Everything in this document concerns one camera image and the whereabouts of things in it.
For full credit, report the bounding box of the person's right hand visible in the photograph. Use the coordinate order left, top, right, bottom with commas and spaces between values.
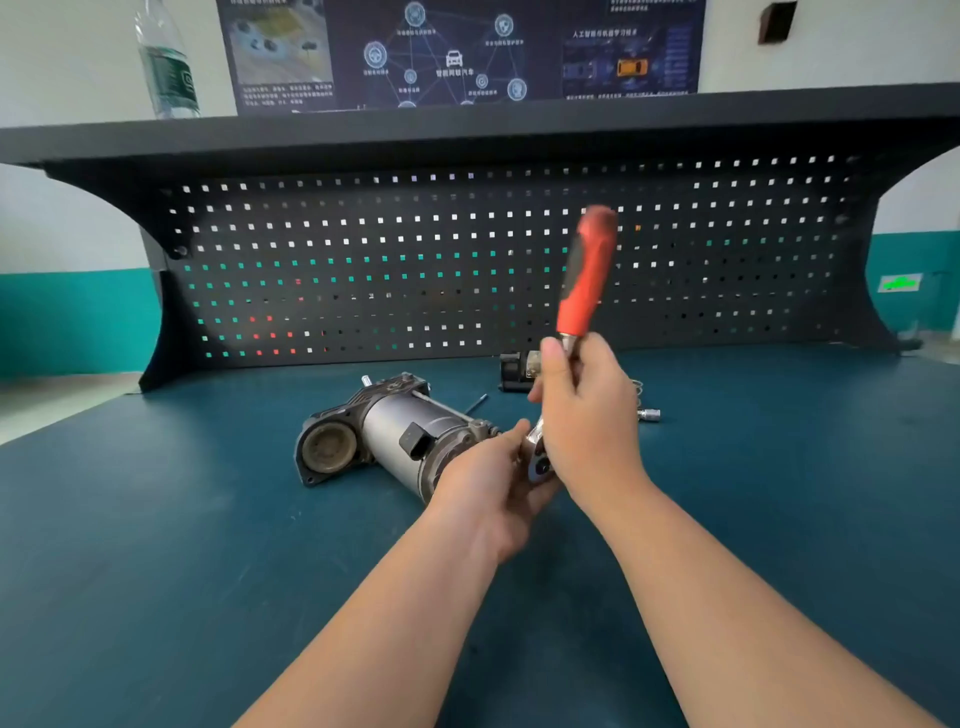
528, 332, 654, 520

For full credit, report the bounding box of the person's left hand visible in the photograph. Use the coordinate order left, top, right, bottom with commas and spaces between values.
427, 418, 562, 565

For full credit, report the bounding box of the red handled ratchet wrench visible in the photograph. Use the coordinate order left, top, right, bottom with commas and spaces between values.
523, 204, 621, 486

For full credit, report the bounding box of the person's left forearm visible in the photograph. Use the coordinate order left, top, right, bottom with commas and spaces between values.
232, 501, 502, 728

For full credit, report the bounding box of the person's right forearm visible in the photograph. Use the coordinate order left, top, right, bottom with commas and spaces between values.
573, 474, 948, 728

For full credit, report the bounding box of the small black metal part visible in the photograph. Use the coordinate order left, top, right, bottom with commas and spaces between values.
498, 350, 546, 393

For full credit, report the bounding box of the grey starter motor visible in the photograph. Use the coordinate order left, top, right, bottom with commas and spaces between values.
294, 372, 505, 505

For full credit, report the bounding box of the black pegboard shelf unit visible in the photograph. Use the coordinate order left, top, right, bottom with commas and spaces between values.
0, 82, 960, 396

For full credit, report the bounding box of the clear plastic water bottle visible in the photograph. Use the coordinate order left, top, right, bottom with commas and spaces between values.
134, 0, 203, 120

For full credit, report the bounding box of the dark blue wall poster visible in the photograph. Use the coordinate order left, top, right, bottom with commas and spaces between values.
216, 0, 708, 116

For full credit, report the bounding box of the dark wall box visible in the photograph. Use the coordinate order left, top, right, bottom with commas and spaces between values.
758, 0, 798, 45

